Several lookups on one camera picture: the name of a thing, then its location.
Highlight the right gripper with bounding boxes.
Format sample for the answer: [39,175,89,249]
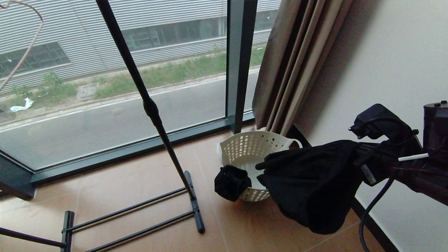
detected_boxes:
[353,141,400,186]

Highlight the black shorts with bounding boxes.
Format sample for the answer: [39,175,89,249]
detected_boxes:
[255,140,365,235]

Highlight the white laundry basket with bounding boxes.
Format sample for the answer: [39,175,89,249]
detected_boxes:
[217,130,303,203]

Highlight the black clothes rack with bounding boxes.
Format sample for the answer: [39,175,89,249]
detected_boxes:
[0,0,205,252]

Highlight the pink clothes hanger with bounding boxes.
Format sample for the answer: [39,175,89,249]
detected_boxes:
[0,0,44,92]

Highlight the beige curtain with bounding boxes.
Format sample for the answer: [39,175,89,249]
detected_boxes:
[252,0,354,138]

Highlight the black garment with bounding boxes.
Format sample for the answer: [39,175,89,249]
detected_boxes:
[214,165,252,202]

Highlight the window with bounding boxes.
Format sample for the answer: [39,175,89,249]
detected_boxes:
[0,0,282,201]

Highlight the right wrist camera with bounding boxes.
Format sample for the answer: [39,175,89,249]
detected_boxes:
[348,104,420,152]

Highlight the black cable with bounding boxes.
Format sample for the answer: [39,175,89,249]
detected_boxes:
[358,175,398,252]

